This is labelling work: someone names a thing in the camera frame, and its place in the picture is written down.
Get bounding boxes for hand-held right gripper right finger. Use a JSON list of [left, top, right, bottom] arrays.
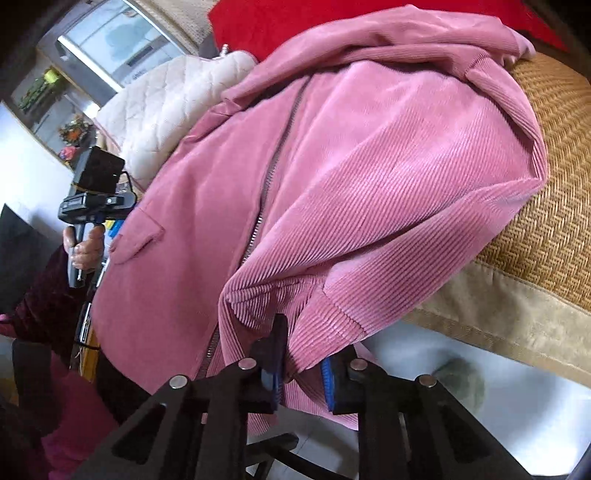
[[321, 344, 527, 480]]

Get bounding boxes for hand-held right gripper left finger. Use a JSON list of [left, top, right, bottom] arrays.
[[83, 314, 289, 480]]

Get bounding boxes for pink corduroy jacket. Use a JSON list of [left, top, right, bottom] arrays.
[[92, 4, 550, 432]]

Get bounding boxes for person's left forearm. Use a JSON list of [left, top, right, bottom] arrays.
[[18, 244, 100, 356]]

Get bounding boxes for person's left hand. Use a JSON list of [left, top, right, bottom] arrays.
[[62, 226, 107, 274]]

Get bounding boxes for potted flowers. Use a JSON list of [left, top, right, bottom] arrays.
[[58, 115, 94, 145]]

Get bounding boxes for black chair base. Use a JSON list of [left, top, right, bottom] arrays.
[[245, 431, 370, 480]]

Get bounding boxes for white quilted jacket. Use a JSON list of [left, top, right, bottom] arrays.
[[92, 48, 259, 190]]

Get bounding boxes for dark grey cushion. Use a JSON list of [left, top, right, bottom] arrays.
[[0, 203, 57, 315]]

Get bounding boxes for green potted plant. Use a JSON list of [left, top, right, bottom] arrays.
[[17, 67, 66, 112]]

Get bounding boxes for metal framed window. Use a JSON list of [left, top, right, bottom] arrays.
[[37, 0, 195, 93]]

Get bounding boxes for person's magenta trousers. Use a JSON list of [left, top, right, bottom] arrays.
[[41, 355, 122, 480]]

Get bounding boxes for red blanket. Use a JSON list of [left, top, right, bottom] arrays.
[[208, 0, 568, 63]]

